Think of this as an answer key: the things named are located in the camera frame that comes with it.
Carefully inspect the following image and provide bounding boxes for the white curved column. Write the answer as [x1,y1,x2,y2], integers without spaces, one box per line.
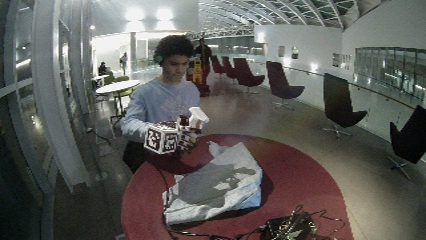
[29,0,91,193]

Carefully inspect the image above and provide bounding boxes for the white round table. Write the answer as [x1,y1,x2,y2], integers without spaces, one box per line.
[94,79,142,118]

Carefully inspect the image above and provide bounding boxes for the black device cable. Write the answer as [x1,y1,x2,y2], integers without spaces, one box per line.
[290,203,347,240]

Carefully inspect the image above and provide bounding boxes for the grey cloth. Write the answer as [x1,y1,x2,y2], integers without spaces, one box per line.
[160,141,263,226]

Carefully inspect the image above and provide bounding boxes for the black device box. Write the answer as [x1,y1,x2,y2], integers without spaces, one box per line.
[259,211,319,240]

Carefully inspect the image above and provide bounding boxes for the white marker cube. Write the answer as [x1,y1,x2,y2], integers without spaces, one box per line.
[142,121,180,155]

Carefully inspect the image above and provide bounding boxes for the dark red swivel chair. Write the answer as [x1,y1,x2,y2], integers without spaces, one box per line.
[208,54,226,76]
[264,60,306,111]
[231,57,266,95]
[220,55,238,80]

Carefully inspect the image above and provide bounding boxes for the black swivel chair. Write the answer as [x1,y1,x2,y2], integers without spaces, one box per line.
[320,72,368,140]
[384,104,426,181]

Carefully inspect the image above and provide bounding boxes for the green chair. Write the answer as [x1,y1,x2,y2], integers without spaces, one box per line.
[110,75,135,100]

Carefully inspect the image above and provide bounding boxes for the glass wall window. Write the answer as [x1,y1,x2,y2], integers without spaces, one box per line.
[352,46,426,101]

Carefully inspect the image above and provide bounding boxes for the wall handrail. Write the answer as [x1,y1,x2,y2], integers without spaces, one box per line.
[260,61,417,110]

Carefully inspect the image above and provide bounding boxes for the yellow floor sign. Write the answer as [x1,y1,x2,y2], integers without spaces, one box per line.
[191,59,204,85]

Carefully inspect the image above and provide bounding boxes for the the person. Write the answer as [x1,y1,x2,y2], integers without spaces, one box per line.
[119,34,210,174]

